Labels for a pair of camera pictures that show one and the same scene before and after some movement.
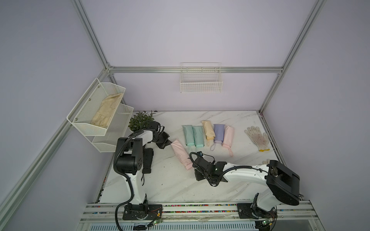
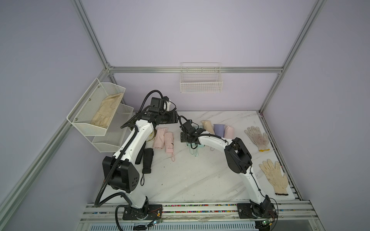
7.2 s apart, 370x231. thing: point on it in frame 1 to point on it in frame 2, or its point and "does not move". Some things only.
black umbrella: x=148 y=159 does not move
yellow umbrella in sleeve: x=210 y=133 does not move
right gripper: x=198 y=175 to x=183 y=137
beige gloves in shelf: x=103 y=116 does not move
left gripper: x=166 y=140 to x=173 y=115
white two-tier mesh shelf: x=99 y=115 does not move
